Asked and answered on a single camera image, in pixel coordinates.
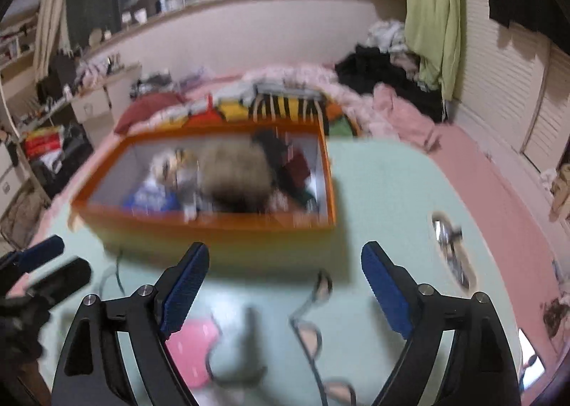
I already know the blue durex tin box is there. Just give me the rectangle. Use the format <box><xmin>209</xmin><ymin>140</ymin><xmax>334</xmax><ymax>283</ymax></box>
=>
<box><xmin>121</xmin><ymin>180</ymin><xmax>181</xmax><ymax>215</ymax></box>

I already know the white furry pouch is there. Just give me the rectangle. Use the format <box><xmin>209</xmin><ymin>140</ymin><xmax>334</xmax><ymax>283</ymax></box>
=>
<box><xmin>150</xmin><ymin>151</ymin><xmax>180</xmax><ymax>187</ymax></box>

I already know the brown furry pouch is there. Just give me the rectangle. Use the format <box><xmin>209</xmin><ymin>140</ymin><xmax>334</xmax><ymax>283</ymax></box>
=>
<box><xmin>198</xmin><ymin>139</ymin><xmax>274</xmax><ymax>213</ymax></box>

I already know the dark box red cross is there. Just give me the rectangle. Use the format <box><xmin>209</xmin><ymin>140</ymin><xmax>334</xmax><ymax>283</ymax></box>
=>
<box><xmin>277</xmin><ymin>148</ymin><xmax>311</xmax><ymax>204</ymax></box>

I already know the black lace fabric bundle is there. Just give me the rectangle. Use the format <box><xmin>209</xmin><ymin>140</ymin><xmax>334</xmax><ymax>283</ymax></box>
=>
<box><xmin>252</xmin><ymin>130</ymin><xmax>295</xmax><ymax>173</ymax></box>

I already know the red packaging box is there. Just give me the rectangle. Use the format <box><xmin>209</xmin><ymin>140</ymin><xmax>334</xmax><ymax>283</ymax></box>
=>
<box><xmin>23</xmin><ymin>125</ymin><xmax>65</xmax><ymax>159</ymax></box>

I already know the white drawer cabinet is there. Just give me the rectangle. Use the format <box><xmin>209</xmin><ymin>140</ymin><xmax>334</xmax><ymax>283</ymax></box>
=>
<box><xmin>72</xmin><ymin>63</ymin><xmax>142</xmax><ymax>149</ymax></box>

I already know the dark red pillow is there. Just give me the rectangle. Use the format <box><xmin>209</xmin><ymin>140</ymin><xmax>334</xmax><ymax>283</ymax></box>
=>
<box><xmin>114</xmin><ymin>92</ymin><xmax>186</xmax><ymax>136</ymax></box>

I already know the orange gradient cardboard box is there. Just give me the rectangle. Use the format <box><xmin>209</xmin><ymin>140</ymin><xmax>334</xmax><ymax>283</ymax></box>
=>
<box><xmin>71</xmin><ymin>119</ymin><xmax>336</xmax><ymax>252</ymax></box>

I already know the cartoon print blanket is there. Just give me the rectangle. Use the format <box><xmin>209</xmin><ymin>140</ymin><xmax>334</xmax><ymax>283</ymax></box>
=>
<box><xmin>186</xmin><ymin>82</ymin><xmax>361</xmax><ymax>138</ymax></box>

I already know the black clothes pile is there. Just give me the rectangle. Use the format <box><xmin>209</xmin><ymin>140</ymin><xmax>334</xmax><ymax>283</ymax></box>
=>
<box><xmin>334</xmin><ymin>45</ymin><xmax>447</xmax><ymax>123</ymax></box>

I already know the white clothes pile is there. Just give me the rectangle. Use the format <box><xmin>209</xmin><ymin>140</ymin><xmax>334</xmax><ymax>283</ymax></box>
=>
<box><xmin>365</xmin><ymin>20</ymin><xmax>409</xmax><ymax>53</ymax></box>

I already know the green hanging garment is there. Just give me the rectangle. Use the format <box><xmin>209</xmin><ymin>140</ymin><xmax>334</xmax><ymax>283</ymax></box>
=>
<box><xmin>405</xmin><ymin>0</ymin><xmax>462</xmax><ymax>101</ymax></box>

